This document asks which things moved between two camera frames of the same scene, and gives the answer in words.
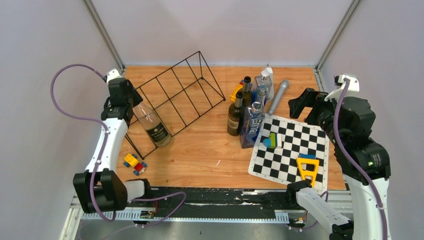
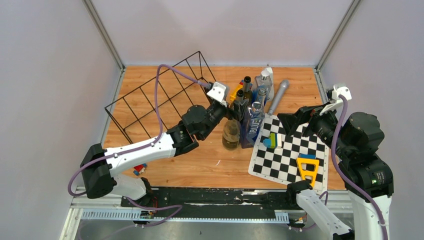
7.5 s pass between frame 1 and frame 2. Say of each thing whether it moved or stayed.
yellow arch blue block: stayed
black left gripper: moved
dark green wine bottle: stayed
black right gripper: moved
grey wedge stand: stayed
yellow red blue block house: stayed
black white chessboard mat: stayed
